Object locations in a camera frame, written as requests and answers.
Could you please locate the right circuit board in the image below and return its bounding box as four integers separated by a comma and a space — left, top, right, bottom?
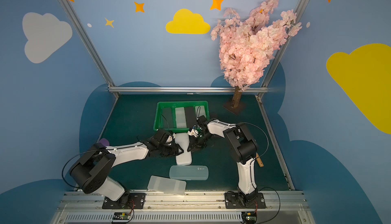
241, 212, 257, 224

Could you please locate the purple pink toy shovel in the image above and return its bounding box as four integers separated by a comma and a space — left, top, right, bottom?
99, 138, 110, 147

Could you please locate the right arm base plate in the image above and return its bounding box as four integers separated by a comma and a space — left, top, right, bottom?
224, 191, 266, 209

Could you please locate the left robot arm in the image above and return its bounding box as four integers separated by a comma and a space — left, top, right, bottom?
69, 129, 188, 206

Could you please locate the pink blossom artificial tree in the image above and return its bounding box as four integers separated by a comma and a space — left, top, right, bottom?
211, 0, 301, 115

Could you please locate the circuit board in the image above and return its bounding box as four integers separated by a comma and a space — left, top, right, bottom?
241, 212, 257, 224
112, 212, 131, 223

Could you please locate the black pencil case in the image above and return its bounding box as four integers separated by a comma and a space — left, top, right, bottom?
184, 106, 198, 128

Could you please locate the green plastic storage tray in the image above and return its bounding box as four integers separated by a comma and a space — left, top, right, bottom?
153, 100, 210, 133

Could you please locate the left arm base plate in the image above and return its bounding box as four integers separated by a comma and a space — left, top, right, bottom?
102, 191, 146, 209

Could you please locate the white opaque pencil case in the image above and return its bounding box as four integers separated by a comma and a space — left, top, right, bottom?
175, 133, 192, 166

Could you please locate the frosted pencil case front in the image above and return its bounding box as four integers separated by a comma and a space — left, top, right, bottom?
147, 176, 186, 195

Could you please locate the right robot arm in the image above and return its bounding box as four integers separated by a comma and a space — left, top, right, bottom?
187, 116, 258, 207

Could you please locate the light blue pencil case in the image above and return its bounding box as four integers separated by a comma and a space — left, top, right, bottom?
169, 165, 209, 181

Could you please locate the frosted clear pencil case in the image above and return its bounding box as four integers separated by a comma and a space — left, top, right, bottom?
195, 106, 207, 118

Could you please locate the aluminium front rail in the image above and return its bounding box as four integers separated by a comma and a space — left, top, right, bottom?
51, 190, 315, 224

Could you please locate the dark translucent grey pencil case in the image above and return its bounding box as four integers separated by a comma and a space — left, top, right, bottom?
161, 107, 174, 130

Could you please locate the left circuit board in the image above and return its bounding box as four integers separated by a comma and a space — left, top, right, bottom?
112, 212, 131, 223

